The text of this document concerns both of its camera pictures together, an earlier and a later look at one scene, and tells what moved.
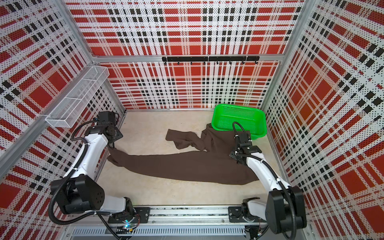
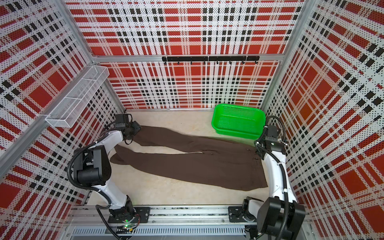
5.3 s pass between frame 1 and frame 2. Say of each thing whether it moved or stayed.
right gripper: moved
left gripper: moved
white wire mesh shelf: stayed
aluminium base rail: stayed
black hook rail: stayed
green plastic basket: stayed
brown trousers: moved
